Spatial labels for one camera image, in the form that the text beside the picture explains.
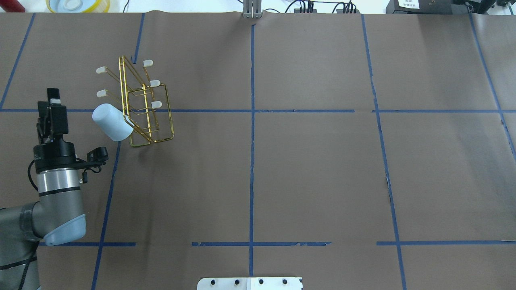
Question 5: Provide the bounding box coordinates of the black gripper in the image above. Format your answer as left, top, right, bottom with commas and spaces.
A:
33, 88, 76, 173

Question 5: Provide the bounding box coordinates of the light blue plastic cup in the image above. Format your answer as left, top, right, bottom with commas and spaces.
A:
92, 104, 134, 142

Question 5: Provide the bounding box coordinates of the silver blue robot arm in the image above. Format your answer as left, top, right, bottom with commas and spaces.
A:
1, 88, 85, 290

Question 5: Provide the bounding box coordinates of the yellow rimmed blue bowl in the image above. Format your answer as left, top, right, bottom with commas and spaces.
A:
45, 0, 111, 13

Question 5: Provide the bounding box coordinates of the red cylindrical bottle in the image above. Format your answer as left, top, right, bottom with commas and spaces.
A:
0, 0, 26, 13

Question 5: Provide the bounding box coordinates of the black desktop computer box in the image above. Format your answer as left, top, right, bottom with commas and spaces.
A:
385, 0, 469, 15

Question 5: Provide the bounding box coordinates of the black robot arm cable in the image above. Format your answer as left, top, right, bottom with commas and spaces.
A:
27, 159, 40, 193

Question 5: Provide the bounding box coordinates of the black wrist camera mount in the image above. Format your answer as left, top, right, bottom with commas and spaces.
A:
76, 147, 109, 184

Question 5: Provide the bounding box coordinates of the gold wire cup holder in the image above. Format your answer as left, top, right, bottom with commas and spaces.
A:
96, 56, 175, 148

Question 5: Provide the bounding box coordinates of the aluminium frame post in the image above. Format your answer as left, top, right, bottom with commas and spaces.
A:
240, 0, 263, 19

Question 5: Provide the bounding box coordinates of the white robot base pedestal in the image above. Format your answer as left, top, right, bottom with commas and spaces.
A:
197, 277, 304, 290

